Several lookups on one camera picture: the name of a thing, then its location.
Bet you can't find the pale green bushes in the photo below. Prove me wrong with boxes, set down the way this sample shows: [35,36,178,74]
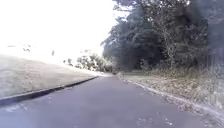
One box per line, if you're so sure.
[63,53,114,74]

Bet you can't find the grey asphalt road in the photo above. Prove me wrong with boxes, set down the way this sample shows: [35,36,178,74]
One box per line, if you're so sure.
[0,75,224,128]

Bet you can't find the wood of dark trees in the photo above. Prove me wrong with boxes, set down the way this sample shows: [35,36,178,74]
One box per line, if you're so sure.
[99,0,224,73]

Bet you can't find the leaf-strewn grass verge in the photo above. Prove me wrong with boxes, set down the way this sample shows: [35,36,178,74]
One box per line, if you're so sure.
[116,68,224,126]

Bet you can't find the dry grass slope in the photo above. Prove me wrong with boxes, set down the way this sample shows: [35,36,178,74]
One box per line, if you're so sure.
[0,53,102,98]

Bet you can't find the concrete kerb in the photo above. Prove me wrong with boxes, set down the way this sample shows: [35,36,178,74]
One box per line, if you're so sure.
[0,75,100,107]

